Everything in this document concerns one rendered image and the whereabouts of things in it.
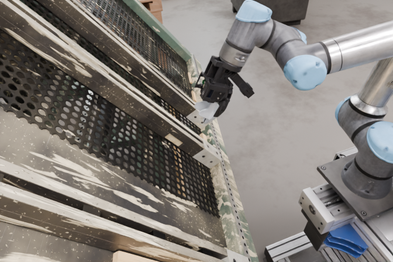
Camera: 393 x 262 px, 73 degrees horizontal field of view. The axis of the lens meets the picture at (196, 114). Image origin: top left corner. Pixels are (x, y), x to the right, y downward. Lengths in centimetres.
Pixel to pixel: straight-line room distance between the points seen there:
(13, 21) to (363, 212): 116
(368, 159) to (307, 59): 48
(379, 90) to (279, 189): 145
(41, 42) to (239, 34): 54
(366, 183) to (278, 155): 149
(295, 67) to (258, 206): 166
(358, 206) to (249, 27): 69
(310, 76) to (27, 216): 59
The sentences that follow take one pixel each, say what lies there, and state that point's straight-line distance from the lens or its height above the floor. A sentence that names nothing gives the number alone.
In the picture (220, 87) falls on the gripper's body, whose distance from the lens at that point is 71.
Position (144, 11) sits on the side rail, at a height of 127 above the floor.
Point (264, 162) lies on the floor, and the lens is 240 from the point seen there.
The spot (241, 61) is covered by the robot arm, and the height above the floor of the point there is 152.
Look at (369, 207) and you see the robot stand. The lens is 107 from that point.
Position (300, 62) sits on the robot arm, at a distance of 59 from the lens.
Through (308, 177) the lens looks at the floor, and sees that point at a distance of 239.
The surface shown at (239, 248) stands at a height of 91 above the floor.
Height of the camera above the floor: 187
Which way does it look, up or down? 42 degrees down
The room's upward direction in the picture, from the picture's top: 5 degrees counter-clockwise
